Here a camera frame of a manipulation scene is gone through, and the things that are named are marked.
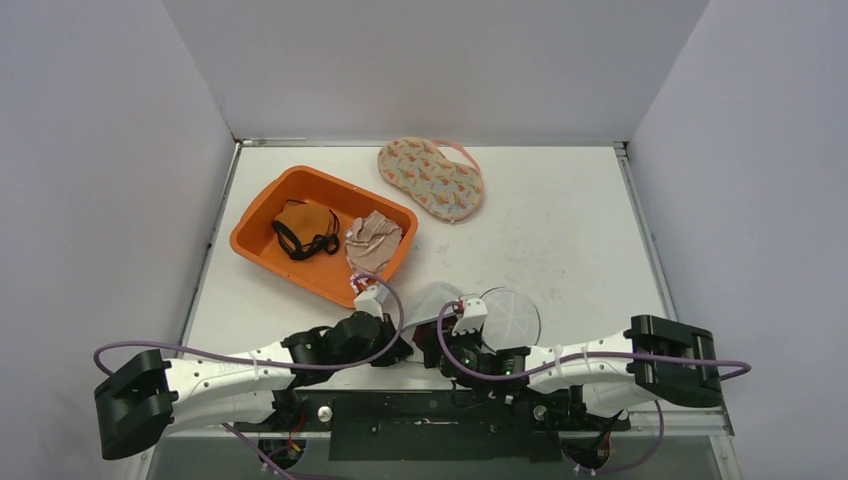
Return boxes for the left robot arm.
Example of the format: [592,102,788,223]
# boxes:
[94,311,413,460]

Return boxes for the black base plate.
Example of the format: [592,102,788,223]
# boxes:
[237,390,631,463]

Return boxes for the floral padded bra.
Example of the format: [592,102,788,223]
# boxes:
[376,137,484,223]

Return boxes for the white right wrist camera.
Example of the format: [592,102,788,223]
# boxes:
[451,296,488,336]

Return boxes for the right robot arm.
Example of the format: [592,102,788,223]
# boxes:
[435,315,723,429]

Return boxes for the dark red bra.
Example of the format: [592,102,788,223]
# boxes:
[412,324,433,352]

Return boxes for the beige crumpled garment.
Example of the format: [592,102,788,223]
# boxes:
[344,211,403,275]

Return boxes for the orange bra black straps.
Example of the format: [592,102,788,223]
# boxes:
[270,199,342,262]

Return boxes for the orange plastic tub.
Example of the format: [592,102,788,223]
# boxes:
[230,166,418,307]

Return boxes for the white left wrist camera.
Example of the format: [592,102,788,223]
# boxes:
[354,285,389,320]

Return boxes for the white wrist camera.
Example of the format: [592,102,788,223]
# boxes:
[451,296,488,336]
[354,285,389,320]

